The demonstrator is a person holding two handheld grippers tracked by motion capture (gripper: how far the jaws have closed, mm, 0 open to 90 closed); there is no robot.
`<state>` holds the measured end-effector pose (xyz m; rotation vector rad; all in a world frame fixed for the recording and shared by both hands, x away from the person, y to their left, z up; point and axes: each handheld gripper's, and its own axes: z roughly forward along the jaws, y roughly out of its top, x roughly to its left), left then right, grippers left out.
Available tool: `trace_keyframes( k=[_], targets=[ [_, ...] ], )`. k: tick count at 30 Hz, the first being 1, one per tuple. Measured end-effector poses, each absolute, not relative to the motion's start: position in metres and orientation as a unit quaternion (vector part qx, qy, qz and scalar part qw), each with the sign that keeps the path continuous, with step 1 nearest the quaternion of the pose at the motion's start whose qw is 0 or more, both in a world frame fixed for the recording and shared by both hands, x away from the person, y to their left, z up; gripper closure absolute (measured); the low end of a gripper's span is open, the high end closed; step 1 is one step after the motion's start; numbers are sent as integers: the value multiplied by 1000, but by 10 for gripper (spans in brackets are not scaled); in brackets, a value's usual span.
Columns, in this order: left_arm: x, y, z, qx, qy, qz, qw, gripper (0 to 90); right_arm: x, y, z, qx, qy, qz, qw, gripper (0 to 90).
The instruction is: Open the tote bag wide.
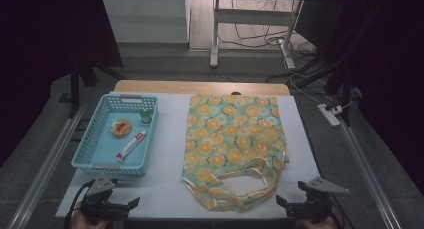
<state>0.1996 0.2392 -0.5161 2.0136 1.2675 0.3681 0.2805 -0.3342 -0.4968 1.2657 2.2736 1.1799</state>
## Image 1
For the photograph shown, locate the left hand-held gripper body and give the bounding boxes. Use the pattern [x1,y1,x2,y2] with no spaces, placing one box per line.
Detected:
[80,177,132,222]

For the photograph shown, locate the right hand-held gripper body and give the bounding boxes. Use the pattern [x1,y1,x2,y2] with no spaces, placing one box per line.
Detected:
[285,176,350,221]

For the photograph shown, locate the light blue plastic basket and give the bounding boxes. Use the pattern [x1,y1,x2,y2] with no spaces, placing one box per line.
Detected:
[71,93,159,177]

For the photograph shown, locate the white red toothpaste tube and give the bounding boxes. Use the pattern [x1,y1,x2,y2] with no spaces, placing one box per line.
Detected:
[115,130,148,163]

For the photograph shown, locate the round orange snack packet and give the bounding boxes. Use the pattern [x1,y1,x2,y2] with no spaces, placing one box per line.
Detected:
[110,118,133,139]

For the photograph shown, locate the orange floral tote bag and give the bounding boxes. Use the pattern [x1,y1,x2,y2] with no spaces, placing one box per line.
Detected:
[181,93,290,213]

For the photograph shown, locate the small green-capped bottle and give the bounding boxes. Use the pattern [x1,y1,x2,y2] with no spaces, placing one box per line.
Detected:
[139,108,154,125]

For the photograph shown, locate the person's right hand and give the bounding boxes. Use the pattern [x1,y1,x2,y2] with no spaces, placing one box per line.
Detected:
[295,216,338,229]

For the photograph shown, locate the person's left hand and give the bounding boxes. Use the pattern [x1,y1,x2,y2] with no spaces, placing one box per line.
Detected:
[70,210,108,229]

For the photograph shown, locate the white table mat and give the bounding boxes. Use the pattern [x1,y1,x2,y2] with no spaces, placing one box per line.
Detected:
[55,91,321,220]

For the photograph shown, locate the white power strip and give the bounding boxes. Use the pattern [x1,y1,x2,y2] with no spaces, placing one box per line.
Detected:
[317,103,344,128]

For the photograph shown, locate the black metal stand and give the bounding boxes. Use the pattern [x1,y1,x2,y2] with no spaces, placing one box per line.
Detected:
[68,62,128,119]
[293,55,355,127]

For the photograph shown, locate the black curtain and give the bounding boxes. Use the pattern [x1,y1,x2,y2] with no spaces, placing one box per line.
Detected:
[0,0,124,167]
[296,0,424,197]

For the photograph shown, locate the white cabinet panel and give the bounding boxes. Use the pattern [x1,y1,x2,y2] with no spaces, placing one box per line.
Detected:
[101,0,190,44]

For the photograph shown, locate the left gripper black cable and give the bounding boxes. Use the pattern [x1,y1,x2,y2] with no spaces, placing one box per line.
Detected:
[63,179,96,229]

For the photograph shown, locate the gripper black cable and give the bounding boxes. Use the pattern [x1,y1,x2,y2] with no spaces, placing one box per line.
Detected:
[63,179,96,229]
[329,202,348,229]

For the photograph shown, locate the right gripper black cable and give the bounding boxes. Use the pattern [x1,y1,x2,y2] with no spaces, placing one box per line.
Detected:
[329,202,348,229]

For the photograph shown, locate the aluminium rail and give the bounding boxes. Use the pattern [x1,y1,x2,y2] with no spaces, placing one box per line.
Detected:
[6,102,88,229]
[339,122,403,229]

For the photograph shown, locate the white cable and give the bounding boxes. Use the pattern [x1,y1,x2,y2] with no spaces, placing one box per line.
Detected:
[283,55,353,112]

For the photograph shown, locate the tangled floor cables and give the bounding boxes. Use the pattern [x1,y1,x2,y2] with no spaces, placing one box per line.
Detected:
[218,22,318,57]

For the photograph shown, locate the white desk frame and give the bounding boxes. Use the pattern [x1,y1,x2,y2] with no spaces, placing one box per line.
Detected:
[209,0,305,70]

